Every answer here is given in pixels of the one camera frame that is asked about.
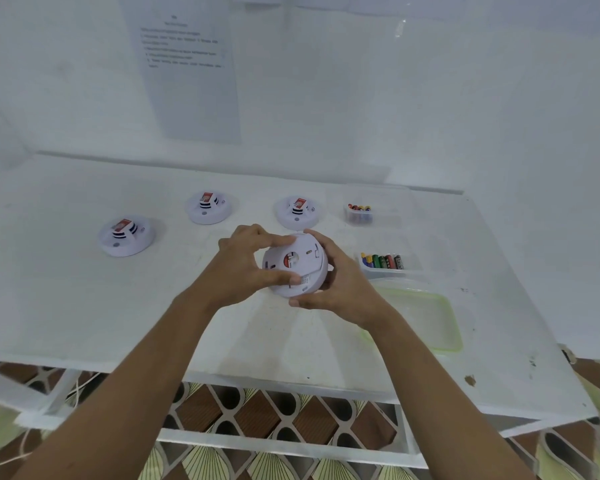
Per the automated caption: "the white printed paper sheet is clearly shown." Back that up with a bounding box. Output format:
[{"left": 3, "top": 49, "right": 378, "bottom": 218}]
[{"left": 116, "top": 0, "right": 243, "bottom": 145}]

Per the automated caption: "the person's right hand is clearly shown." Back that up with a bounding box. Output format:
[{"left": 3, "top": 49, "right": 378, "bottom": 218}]
[{"left": 288, "top": 229, "right": 389, "bottom": 329}]

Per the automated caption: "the bunch of colourful batteries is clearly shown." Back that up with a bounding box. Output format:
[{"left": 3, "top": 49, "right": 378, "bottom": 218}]
[{"left": 346, "top": 203, "right": 374, "bottom": 225}]

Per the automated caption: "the person's left forearm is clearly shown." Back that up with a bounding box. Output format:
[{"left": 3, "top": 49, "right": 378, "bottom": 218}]
[{"left": 12, "top": 290, "right": 220, "bottom": 480}]

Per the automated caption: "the pale green plastic lid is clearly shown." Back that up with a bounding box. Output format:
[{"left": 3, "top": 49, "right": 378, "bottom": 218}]
[{"left": 359, "top": 286, "right": 465, "bottom": 353}]

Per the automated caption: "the person's right forearm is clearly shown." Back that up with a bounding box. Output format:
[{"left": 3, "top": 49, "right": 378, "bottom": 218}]
[{"left": 362, "top": 307, "right": 533, "bottom": 480}]

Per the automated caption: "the person's left hand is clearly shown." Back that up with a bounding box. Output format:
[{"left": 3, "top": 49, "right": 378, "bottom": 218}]
[{"left": 200, "top": 224, "right": 301, "bottom": 309}]

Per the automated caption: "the white round smoke detector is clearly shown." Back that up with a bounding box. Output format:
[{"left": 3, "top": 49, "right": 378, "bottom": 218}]
[
  {"left": 273, "top": 195, "right": 326, "bottom": 231},
  {"left": 262, "top": 233, "right": 329, "bottom": 298},
  {"left": 98, "top": 218, "right": 156, "bottom": 258},
  {"left": 184, "top": 191, "right": 234, "bottom": 226}
]

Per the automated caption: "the white table frame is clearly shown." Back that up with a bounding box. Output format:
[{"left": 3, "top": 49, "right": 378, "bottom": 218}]
[{"left": 0, "top": 359, "right": 600, "bottom": 470}]

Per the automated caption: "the row of colourful batteries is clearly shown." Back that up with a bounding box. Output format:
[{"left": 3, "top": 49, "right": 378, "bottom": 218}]
[{"left": 359, "top": 252, "right": 406, "bottom": 272}]

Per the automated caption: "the clear plastic container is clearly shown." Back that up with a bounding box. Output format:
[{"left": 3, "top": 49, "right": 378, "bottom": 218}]
[
  {"left": 329, "top": 184, "right": 417, "bottom": 229},
  {"left": 354, "top": 239, "right": 427, "bottom": 281}
]

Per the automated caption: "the white cable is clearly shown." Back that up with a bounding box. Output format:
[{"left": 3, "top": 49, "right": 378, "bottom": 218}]
[{"left": 0, "top": 371, "right": 102, "bottom": 475}]

